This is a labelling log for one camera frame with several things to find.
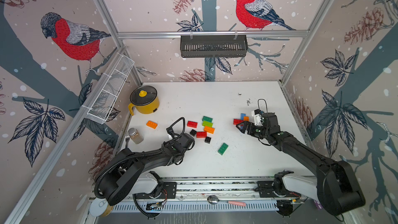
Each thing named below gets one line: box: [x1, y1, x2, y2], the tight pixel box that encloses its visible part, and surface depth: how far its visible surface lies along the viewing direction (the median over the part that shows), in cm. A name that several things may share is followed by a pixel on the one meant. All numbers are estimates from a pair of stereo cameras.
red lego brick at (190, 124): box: [186, 120, 198, 129], surface depth 99 cm
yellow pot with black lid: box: [128, 85, 160, 117], surface depth 102 cm
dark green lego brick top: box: [201, 115, 213, 123], surface depth 102 cm
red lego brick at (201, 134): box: [196, 131, 207, 138], surface depth 93 cm
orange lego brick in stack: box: [203, 126, 216, 135], surface depth 95 cm
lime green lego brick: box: [201, 120, 213, 128], surface depth 99 cm
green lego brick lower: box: [217, 142, 229, 156], surface depth 87 cm
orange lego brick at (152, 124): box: [146, 120, 159, 130], surface depth 99 cm
